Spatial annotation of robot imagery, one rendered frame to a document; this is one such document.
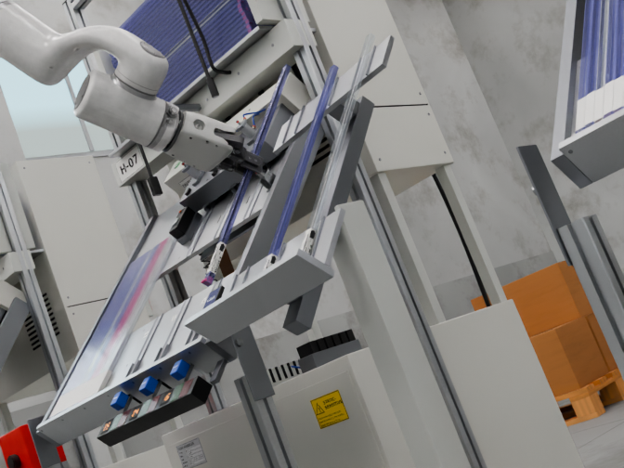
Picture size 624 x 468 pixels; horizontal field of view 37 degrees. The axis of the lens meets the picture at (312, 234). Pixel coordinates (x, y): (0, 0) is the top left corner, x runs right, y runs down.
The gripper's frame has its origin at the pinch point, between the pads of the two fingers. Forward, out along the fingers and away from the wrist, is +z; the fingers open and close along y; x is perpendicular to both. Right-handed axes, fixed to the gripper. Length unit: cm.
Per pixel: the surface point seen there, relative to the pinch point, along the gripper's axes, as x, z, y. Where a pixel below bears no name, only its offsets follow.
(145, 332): 13, 8, 54
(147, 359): 23, 6, 45
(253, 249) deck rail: 4.5, 12.9, 19.2
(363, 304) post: 24.6, 19.1, -11.4
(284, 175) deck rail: -16.3, 18.8, 21.2
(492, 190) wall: -519, 592, 573
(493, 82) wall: -664, 577, 557
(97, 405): 30, 2, 59
